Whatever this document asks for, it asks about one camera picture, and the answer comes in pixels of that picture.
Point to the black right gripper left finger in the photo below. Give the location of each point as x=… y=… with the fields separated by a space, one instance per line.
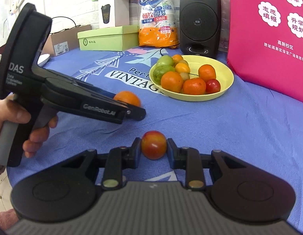
x=118 y=159

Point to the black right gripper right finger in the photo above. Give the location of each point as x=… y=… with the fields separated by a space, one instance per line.
x=188 y=159

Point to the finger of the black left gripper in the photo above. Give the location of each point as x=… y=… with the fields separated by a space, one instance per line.
x=74 y=99
x=83 y=84

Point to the red apple-like fruit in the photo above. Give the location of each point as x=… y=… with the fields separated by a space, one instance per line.
x=153 y=145

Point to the large orange back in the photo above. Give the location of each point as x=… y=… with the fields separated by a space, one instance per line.
x=128 y=97

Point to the red tomato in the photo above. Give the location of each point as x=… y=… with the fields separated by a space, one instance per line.
x=212 y=86

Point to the yellow-orange tangerine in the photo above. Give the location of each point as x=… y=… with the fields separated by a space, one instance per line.
x=182 y=68

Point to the smooth green tomato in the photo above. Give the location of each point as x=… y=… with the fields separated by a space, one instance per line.
x=165 y=60

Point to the small orange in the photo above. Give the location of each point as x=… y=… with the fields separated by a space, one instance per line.
x=177 y=58

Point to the rough green guava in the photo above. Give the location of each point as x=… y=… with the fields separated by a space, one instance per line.
x=160 y=71

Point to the person's left hand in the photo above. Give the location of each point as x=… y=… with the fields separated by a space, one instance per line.
x=15 y=113

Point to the white round dish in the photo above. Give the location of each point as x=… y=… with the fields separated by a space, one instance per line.
x=43 y=59

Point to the brown cardboard box left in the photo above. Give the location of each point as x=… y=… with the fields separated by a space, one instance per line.
x=63 y=41

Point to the light green shoe box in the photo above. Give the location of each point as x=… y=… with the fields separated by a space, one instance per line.
x=109 y=39

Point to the blue printed tablecloth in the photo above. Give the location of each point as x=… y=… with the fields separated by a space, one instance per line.
x=255 y=124

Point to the white coffee cup box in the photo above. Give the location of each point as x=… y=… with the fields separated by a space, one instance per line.
x=113 y=13

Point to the orange paper cup package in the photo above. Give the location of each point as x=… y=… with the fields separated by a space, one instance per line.
x=157 y=24

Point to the black speaker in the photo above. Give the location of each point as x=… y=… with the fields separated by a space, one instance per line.
x=200 y=27

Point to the pink tote bag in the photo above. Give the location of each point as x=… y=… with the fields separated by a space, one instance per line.
x=266 y=44

